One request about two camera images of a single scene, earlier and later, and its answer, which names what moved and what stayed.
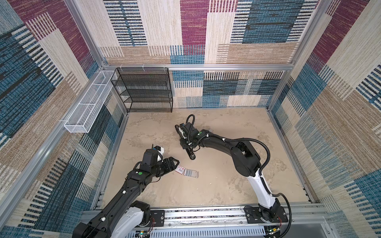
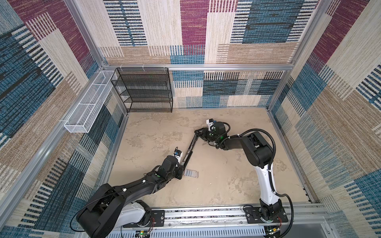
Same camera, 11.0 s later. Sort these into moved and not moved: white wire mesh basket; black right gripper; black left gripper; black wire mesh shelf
Moved: black left gripper; black right gripper
Not moved: white wire mesh basket; black wire mesh shelf
